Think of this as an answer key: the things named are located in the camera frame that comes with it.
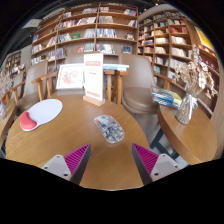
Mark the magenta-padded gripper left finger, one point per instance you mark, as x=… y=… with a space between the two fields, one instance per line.
x=76 y=160

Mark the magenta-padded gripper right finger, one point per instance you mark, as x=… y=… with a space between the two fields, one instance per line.
x=146 y=160

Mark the transparent computer mouse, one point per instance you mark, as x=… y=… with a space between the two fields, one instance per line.
x=109 y=128

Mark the white mouse pad red wrist-rest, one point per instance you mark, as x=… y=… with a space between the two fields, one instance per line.
x=46 y=111

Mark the round wooden side table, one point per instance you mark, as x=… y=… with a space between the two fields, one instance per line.
x=6 y=123
x=186 y=140

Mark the brown padded wooden armchair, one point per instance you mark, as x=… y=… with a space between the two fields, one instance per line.
x=18 y=81
x=71 y=58
x=33 y=83
x=140 y=96

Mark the stack of colourful books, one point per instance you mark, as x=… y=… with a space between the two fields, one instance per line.
x=166 y=97

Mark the glass vase dried flowers ribbon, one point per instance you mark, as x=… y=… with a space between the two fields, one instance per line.
x=188 y=106

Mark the white framed flower picture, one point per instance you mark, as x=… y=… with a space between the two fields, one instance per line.
x=70 y=77

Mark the white red sign wooden base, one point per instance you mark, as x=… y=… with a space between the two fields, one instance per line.
x=93 y=76

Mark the glass vase pale flowers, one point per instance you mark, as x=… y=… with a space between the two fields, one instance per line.
x=3 y=96

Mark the distant wooden bookshelf unit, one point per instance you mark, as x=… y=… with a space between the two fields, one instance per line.
x=13 y=63

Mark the tall wooden bookshelf unit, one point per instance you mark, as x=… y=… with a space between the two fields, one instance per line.
x=166 y=43

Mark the wide wooden bookshelf unit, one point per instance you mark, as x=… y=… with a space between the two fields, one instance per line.
x=83 y=33

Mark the yellow wall poster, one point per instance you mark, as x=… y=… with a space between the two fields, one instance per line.
x=204 y=38

